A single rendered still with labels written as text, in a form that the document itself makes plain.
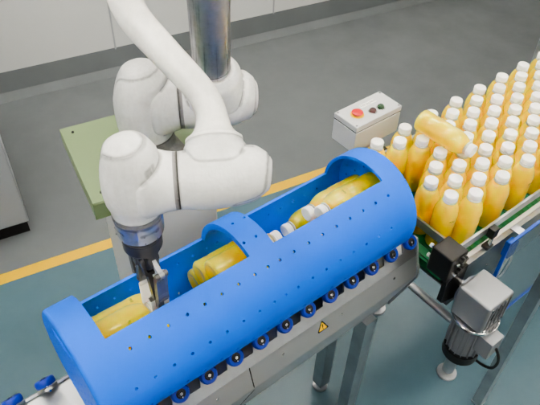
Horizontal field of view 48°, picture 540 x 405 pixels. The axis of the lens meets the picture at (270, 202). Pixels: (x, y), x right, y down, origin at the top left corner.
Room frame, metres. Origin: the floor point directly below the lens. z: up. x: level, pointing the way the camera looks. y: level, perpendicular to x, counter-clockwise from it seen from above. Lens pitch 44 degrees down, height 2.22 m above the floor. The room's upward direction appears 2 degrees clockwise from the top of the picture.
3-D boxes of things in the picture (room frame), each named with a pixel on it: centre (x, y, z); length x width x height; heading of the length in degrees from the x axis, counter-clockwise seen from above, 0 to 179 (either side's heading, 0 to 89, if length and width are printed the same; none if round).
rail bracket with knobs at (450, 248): (1.10, -0.49, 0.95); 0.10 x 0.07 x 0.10; 40
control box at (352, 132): (1.58, -0.30, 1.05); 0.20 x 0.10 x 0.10; 130
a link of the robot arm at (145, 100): (1.40, 0.36, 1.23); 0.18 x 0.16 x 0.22; 99
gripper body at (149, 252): (0.76, 0.24, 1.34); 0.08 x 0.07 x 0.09; 40
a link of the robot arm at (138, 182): (0.77, 0.22, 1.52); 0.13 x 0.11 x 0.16; 99
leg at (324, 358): (1.24, -0.23, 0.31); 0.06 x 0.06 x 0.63; 40
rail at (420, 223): (1.28, -0.39, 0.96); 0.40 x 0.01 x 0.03; 40
